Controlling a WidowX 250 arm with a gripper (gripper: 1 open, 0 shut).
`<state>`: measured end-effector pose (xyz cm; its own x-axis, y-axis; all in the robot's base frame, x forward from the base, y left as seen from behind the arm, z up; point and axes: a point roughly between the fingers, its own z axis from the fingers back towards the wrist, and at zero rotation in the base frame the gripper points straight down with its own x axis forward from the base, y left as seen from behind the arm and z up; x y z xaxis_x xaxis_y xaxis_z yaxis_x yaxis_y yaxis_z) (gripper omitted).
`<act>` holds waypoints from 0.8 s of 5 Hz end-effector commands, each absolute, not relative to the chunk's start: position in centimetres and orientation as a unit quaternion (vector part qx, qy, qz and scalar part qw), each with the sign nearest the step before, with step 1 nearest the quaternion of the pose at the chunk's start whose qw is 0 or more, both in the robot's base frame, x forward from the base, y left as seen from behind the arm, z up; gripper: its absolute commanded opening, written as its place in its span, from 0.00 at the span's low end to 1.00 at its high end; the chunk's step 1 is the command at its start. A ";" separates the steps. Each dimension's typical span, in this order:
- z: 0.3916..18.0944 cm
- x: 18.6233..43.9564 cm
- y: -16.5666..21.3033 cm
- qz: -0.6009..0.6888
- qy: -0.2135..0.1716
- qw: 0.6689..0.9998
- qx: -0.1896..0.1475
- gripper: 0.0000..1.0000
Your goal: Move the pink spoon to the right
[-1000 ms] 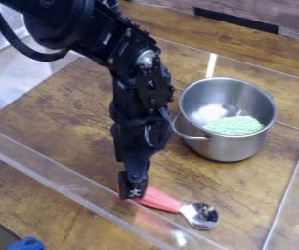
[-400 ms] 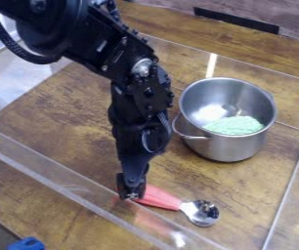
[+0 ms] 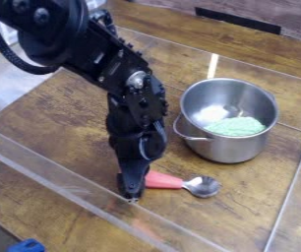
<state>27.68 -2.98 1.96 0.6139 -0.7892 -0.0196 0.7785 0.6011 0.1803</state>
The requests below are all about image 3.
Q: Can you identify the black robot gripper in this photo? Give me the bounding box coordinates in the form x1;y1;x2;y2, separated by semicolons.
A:
106;94;169;202

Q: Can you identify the pink handled metal spoon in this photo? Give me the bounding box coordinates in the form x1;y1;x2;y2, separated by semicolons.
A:
146;171;221;198

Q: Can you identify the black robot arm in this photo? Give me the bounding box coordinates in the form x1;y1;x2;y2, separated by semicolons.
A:
0;0;169;200

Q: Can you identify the green food lump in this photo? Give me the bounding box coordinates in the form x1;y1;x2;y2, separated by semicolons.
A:
205;117;266;137

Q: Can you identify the stainless steel pot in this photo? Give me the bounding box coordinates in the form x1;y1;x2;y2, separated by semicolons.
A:
174;78;280;163

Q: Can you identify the blue object at corner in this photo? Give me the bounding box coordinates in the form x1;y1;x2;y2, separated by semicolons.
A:
7;238;46;252

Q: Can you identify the black strip on table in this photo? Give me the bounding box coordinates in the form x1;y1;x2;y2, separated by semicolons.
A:
194;7;282;35

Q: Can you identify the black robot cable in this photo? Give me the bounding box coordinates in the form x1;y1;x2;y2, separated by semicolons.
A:
0;13;62;76

